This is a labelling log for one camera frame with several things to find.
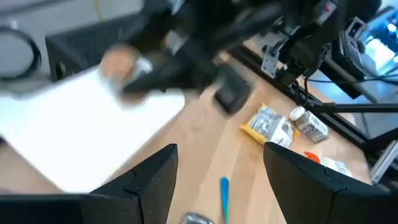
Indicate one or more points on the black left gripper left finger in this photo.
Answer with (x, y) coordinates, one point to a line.
(140, 199)

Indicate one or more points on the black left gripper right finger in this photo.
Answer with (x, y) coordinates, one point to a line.
(311, 199)

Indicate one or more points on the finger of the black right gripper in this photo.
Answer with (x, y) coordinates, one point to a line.
(174, 74)

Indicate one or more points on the small brown spice jar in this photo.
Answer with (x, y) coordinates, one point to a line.
(118, 63)

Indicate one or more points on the orange ramen packet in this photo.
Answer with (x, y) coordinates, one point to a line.
(335, 165)

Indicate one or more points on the yellow ramen packet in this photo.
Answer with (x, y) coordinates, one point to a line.
(270, 126)

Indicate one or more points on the grey label spice jar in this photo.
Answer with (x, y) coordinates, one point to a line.
(311, 126)

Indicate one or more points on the white plastic bin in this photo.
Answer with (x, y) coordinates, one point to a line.
(77, 133)

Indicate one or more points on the black mesh computer case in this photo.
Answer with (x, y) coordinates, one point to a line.
(77, 46)

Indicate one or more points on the black aluminium table frame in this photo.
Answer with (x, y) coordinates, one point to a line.
(342, 108)

